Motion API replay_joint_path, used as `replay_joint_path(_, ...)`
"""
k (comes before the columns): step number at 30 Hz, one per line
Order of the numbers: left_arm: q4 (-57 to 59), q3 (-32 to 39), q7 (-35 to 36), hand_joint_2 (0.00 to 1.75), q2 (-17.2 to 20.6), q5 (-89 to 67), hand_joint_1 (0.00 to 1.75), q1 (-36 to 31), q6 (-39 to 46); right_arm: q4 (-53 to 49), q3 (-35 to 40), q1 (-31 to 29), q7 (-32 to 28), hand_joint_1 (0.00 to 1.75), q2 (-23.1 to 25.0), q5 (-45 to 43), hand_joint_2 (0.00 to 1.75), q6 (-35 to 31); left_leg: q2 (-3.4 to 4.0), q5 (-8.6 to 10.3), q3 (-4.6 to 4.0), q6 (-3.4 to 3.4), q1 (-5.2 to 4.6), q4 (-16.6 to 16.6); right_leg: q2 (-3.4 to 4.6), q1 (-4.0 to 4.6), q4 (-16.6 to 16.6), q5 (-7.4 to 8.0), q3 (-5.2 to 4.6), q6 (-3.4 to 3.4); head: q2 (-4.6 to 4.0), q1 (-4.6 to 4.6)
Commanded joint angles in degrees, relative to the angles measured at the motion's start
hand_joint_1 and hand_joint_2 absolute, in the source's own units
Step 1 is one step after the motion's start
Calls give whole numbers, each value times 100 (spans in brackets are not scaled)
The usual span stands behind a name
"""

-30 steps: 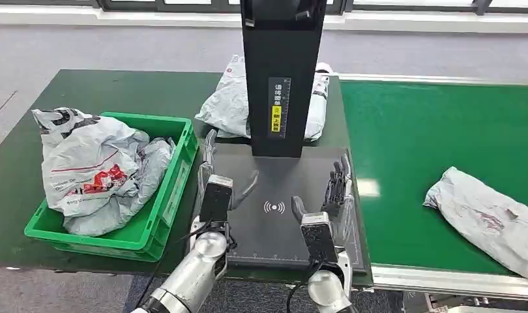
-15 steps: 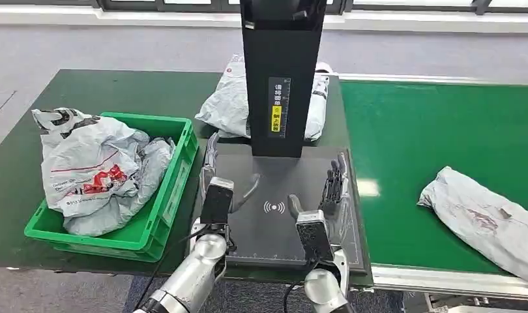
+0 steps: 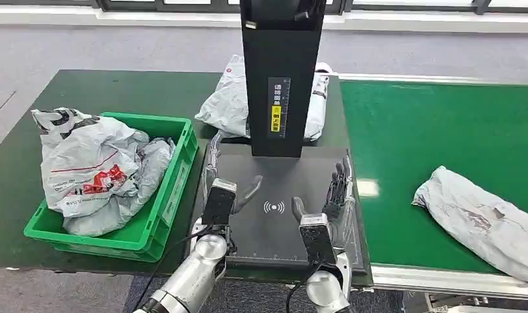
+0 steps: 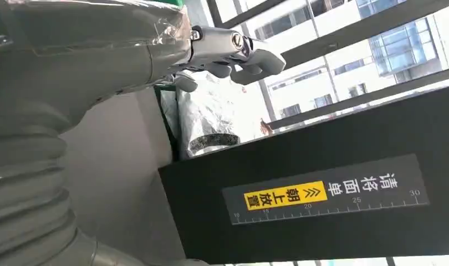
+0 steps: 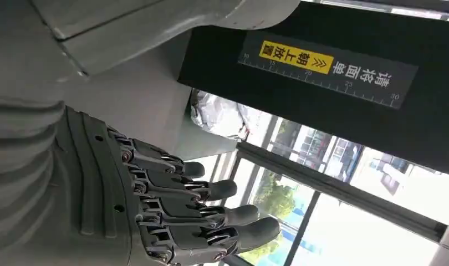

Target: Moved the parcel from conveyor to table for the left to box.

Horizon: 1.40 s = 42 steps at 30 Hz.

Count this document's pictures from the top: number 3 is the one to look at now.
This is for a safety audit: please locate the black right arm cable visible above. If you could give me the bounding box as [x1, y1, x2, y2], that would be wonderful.
[286, 267, 319, 313]

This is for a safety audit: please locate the black scanner column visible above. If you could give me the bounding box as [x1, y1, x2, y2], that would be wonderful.
[239, 0, 327, 158]

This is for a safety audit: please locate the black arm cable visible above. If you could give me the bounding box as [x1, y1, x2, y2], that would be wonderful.
[286, 267, 319, 313]
[132, 226, 214, 313]

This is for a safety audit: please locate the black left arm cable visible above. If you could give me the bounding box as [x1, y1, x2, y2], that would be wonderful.
[132, 226, 214, 313]

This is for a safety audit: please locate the black scanner base plate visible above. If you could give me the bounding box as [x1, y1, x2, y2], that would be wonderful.
[203, 143, 368, 275]

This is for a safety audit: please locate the dark window frame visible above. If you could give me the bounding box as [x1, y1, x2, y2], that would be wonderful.
[0, 0, 528, 16]

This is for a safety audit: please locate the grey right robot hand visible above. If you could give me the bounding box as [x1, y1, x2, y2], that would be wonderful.
[291, 156, 357, 256]

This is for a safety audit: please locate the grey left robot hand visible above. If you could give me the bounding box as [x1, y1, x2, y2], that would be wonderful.
[201, 131, 264, 216]

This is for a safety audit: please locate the green plastic crate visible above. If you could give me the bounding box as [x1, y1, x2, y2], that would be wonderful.
[23, 112, 199, 263]

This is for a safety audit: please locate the white parcel with red print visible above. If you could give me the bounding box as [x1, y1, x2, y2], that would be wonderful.
[31, 108, 151, 218]

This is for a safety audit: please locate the large pale grey parcel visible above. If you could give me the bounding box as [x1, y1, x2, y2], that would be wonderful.
[194, 55, 334, 142]

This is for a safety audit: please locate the silver conveyor frame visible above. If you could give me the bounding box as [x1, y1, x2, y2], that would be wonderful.
[337, 73, 528, 313]

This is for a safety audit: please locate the dark green table mat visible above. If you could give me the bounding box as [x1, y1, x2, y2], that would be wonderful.
[0, 68, 373, 288]

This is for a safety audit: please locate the grey crumpled parcel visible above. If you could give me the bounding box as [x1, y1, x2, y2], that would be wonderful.
[411, 166, 528, 287]

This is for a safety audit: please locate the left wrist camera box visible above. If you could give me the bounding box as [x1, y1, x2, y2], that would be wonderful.
[201, 178, 238, 227]

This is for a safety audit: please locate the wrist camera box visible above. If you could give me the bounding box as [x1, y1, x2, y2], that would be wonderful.
[298, 213, 338, 267]
[201, 178, 238, 227]

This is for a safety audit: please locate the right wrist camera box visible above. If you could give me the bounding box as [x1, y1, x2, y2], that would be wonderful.
[298, 213, 338, 267]

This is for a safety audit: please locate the green conveyor belt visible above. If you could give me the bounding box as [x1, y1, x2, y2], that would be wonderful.
[340, 81, 528, 274]

